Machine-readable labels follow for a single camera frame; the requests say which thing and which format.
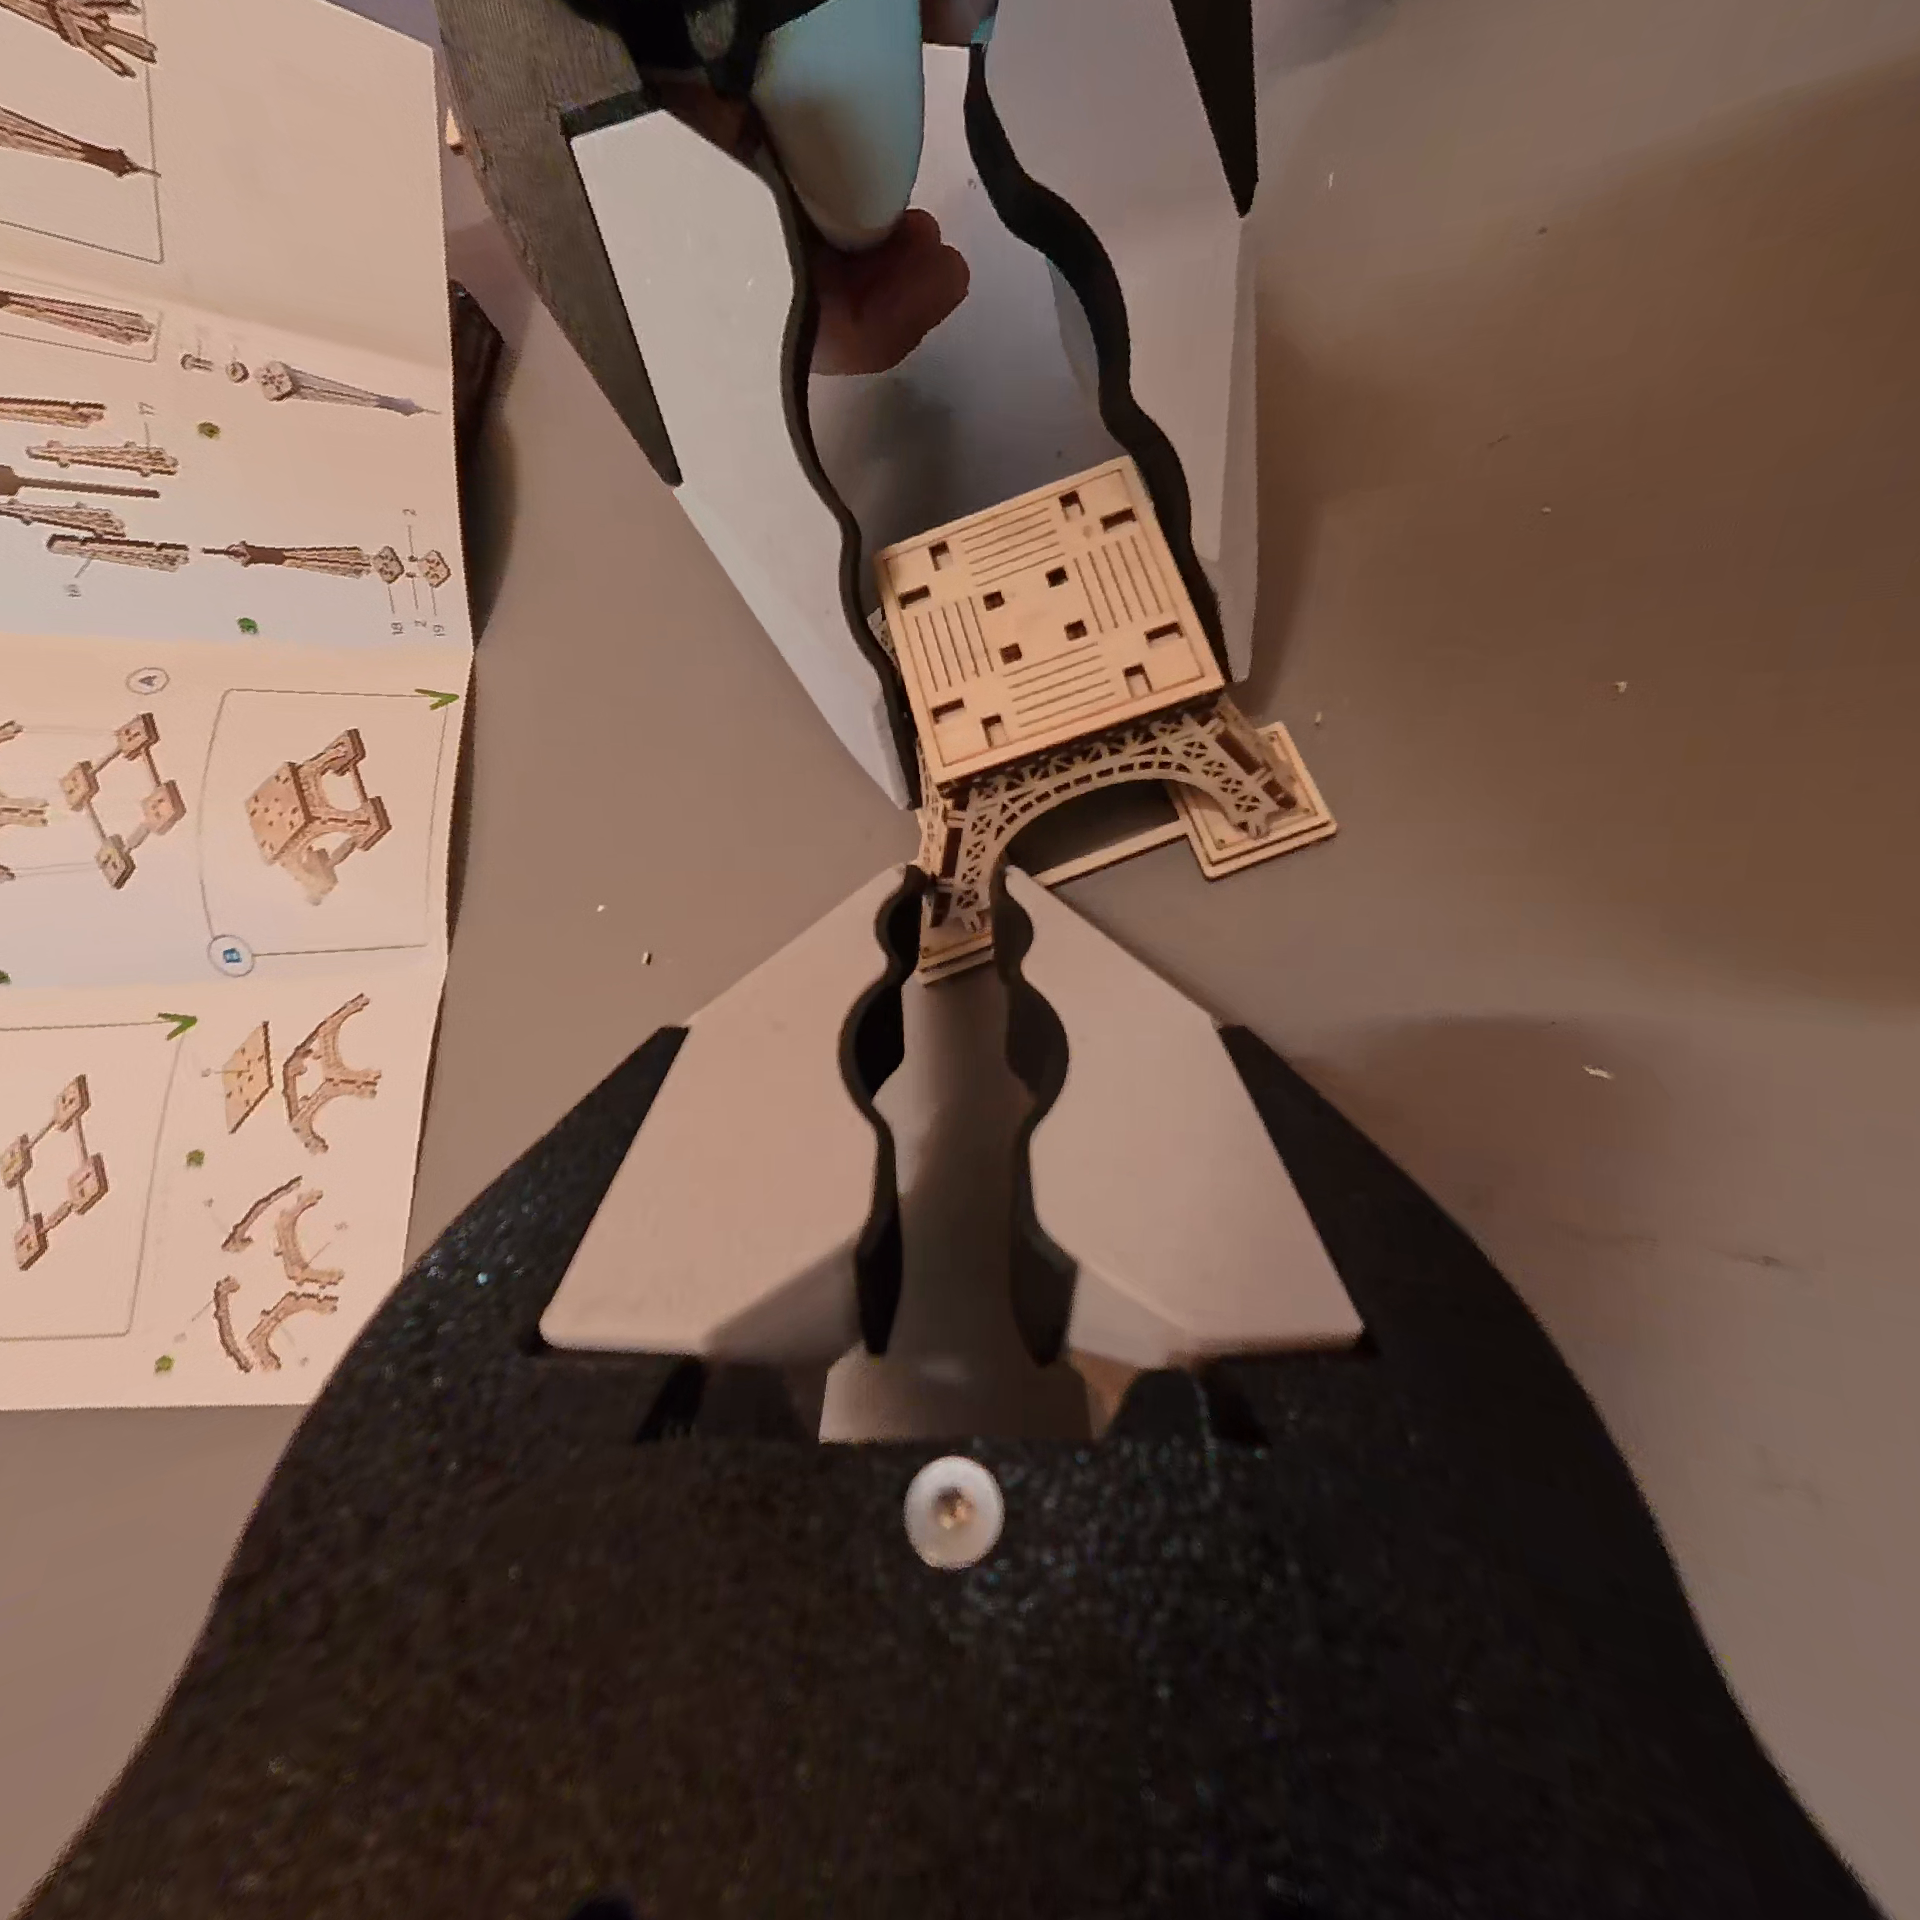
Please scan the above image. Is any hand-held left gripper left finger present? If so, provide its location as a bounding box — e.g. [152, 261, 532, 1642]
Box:
[537, 863, 920, 1372]

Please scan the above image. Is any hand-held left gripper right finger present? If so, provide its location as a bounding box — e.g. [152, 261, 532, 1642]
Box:
[1002, 868, 1367, 1372]

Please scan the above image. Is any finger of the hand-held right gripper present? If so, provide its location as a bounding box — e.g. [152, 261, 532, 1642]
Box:
[564, 82, 924, 815]
[959, 0, 1261, 693]

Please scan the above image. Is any wooden tower arch model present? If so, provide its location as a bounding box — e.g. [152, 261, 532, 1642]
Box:
[873, 458, 1304, 964]

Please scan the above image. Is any wooden square base frame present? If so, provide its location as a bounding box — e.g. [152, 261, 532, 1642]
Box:
[912, 722, 1341, 990]

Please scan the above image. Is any grey desk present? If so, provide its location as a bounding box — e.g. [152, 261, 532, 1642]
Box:
[0, 0, 1920, 1920]

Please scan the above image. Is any person's right hand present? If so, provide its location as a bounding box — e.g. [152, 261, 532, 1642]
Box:
[807, 208, 973, 377]

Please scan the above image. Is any paper instruction sheet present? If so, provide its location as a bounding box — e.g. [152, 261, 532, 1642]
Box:
[0, 0, 479, 1412]

